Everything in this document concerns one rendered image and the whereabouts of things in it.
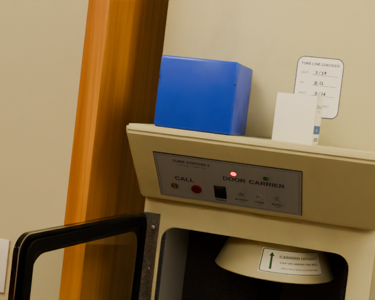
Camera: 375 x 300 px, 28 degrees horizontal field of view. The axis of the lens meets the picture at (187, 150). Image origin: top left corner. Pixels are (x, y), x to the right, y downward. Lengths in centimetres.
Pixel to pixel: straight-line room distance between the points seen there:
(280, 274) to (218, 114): 26
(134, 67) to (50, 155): 53
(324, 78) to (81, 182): 35
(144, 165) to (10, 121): 69
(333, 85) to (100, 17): 32
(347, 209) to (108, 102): 34
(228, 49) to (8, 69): 71
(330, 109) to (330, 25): 11
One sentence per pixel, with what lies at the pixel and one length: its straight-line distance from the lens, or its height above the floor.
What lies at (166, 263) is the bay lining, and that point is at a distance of 109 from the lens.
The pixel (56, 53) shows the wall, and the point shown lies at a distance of 159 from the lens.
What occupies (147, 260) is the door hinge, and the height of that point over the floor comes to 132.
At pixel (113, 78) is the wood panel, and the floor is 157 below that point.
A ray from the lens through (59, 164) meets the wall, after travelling 158.
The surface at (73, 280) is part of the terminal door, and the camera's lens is 89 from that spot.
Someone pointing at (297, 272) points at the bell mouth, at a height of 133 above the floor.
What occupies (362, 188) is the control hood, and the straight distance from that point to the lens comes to 92.
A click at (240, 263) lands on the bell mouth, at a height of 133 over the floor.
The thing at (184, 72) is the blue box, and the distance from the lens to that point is 93.
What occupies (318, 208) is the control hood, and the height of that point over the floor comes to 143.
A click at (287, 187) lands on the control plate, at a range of 94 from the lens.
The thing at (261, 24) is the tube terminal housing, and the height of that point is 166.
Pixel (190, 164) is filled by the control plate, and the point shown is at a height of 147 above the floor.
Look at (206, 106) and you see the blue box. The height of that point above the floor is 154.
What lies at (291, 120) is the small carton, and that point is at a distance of 93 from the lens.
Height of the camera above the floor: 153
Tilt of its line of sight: 3 degrees down
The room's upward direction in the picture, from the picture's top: 7 degrees clockwise
